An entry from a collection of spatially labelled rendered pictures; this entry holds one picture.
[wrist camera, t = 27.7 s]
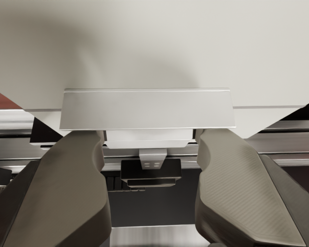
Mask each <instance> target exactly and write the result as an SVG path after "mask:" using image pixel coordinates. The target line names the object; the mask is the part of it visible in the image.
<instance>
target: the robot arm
mask: <svg viewBox="0 0 309 247"><path fill-rule="evenodd" d="M192 139H195V141H196V142H197V144H198V145H199V148H198V155H197V164H198V165H199V166H200V168H201V169H202V172H201V173H200V176H199V183H198V189H197V195H196V201H195V227H196V230H197V231H198V233H199V234H200V235H201V236H202V237H204V238H205V239H206V240H207V241H208V242H210V244H209V245H208V247H309V193H308V192H307V191H306V190H305V189H304V188H303V187H302V186H301V185H300V184H299V183H298V182H296V181H295V180H294V179H293V178H292V177H291V176H290V175H289V174H288V173H287V172H286V171H285V170H283V169H282V168H281V167H280V166H279V165H278V164H277V163H276V162H275V161H274V160H273V159H272V158H270V157H269V156H268V155H263V154H259V153H258V152H257V151H256V150H255V149H254V148H253V147H252V146H250V145H249V144H248V143H247V142H246V141H245V140H243V139H242V138H241V137H240V136H238V135H237V134H235V133H234V132H232V131H231V130H229V129H227V128H219V129H193V131H192ZM105 141H107V134H106V130H97V131H71V132H70V133H68V134H67V135H66V136H64V137H63V138H61V139H60V140H59V141H58V142H57V143H55V144H54V145H53V146H52V147H51V148H50V149H49V150H48V151H47V152H46V153H45V154H44V155H43V156H42V158H41V159H40V160H34V161H30V162H29V163H28V164H27V165H26V166H25V167H24V168H23V169H22V170H21V171H20V172H19V173H18V174H17V175H16V176H15V177H14V178H13V179H12V180H11V181H10V183H9V184H8V185H7V186H6V187H5V188H4V189H3V190H2V191H1V192H0V247H99V246H100V245H101V244H102V243H103V242H104V241H105V240H106V239H107V238H108V237H109V235H110V233H111V230H112V225H111V213H110V205H109V199H108V192H107V186H106V180H105V177H104V176H103V175H102V174H101V173H100V172H101V170H102V169H103V167H104V165H105V163H104V156H103V148H102V146H103V144H104V142H105Z"/></svg>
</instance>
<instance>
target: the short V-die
mask: <svg viewBox="0 0 309 247"><path fill-rule="evenodd" d="M61 138H63V136H62V135H61V134H59V133H58V132H56V131H55V130H53V129H52V128H50V127H49V126H48V125H46V124H45V123H43V122H42V121H40V120H39V119H37V118H36V117H34V121H33V126H32V132H31V137H30V142H29V143H30V144H32V145H34V146H36V145H41V146H40V148H41V149H50V148H51V147H52V146H53V145H54V144H55V143H57V142H58V141H59V140H60V139H61ZM198 146H199V145H198V144H197V142H188V144H187V145H186V147H198ZM102 148H109V147H108V146H107V145H106V144H103V146H102Z"/></svg>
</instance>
